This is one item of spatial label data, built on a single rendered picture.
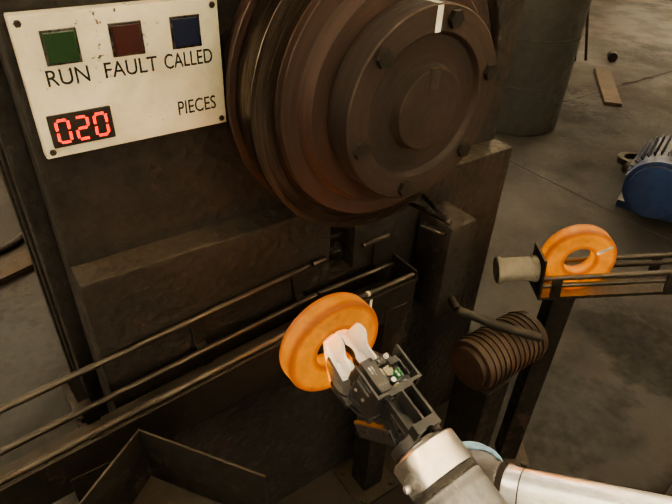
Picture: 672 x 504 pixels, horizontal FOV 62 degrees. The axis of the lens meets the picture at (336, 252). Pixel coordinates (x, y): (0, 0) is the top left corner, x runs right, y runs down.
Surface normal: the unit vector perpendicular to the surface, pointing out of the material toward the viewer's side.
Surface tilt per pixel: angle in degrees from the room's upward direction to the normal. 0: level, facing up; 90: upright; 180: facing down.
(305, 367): 89
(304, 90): 79
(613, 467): 0
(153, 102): 90
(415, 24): 90
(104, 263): 0
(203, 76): 90
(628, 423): 0
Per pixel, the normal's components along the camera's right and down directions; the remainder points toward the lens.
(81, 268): 0.04, -0.81
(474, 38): 0.57, 0.50
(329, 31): -0.30, -0.01
